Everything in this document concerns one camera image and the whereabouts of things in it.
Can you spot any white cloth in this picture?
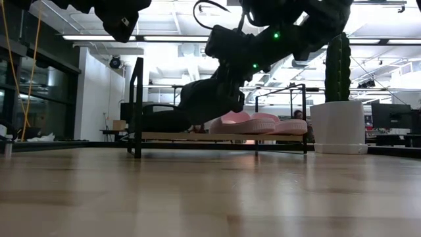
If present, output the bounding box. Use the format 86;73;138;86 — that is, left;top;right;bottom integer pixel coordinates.
26;132;57;144

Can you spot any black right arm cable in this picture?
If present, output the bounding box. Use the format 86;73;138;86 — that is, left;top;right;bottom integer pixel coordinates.
192;0;232;32

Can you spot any green cactus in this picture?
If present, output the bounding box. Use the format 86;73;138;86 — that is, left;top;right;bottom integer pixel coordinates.
324;31;353;103

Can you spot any white hexagonal plant pot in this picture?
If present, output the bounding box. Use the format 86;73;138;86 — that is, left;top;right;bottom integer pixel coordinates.
309;99;369;156

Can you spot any cardboard box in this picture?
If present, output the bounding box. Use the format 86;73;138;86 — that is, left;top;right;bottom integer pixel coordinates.
112;119;128;132

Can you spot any silver metal post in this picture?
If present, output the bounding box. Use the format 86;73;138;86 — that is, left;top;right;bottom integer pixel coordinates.
3;134;14;158

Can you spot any black monitor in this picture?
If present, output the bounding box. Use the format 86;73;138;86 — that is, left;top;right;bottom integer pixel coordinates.
410;109;421;134
371;103;413;130
119;101;153;125

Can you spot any wooden shelf with black frame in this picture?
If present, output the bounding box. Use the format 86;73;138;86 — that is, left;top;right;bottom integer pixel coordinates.
127;57;309;160

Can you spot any long ceiling light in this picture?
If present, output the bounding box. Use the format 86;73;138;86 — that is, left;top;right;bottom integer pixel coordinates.
61;34;137;42
387;38;421;46
143;35;211;43

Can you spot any dark background desk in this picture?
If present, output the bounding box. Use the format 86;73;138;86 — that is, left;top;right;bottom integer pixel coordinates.
99;128;131;143

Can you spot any yellow cable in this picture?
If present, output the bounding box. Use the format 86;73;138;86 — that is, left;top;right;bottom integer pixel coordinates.
0;0;32;129
20;0;44;142

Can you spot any pink slide sandal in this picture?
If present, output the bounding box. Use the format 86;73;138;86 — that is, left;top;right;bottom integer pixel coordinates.
209;110;277;136
251;112;309;136

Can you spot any black metal table frame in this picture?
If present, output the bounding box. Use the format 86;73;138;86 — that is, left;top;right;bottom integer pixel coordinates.
0;133;421;159

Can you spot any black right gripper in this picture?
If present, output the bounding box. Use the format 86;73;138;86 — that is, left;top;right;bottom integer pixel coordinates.
205;24;291;114

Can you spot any black bag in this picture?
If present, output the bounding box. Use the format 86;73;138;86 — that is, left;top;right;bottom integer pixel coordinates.
0;124;42;141

